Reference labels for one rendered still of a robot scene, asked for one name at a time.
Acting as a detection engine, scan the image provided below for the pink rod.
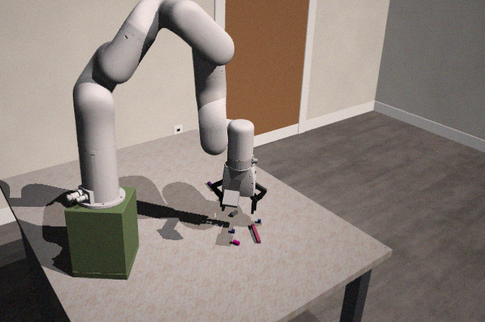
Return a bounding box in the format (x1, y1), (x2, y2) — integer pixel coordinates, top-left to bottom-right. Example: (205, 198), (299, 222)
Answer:
(251, 224), (261, 244)

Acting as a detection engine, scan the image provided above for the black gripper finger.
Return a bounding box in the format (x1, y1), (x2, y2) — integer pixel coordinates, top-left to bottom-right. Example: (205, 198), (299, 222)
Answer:
(249, 182), (267, 214)
(211, 180), (225, 211)

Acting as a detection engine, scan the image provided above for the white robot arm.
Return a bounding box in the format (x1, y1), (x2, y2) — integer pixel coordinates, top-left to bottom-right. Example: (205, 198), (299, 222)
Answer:
(66, 0), (258, 209)

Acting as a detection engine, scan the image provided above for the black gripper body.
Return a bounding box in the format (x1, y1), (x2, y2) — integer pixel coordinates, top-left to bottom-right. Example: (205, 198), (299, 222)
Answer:
(222, 161), (256, 197)

